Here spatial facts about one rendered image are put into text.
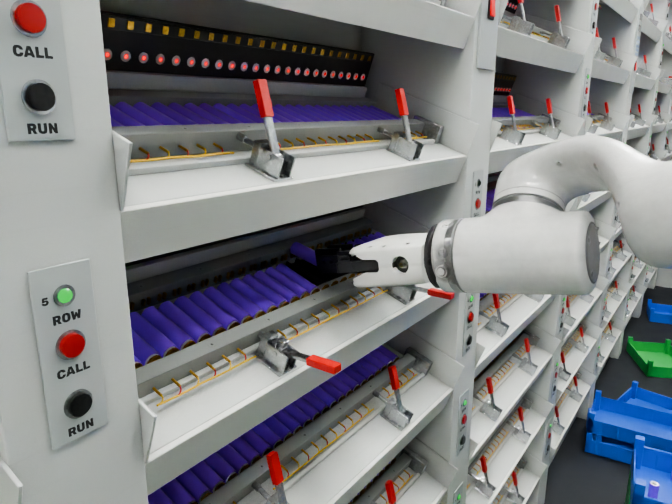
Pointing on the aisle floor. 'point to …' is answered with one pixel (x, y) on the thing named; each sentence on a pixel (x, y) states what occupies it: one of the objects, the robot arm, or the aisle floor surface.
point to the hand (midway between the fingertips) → (335, 258)
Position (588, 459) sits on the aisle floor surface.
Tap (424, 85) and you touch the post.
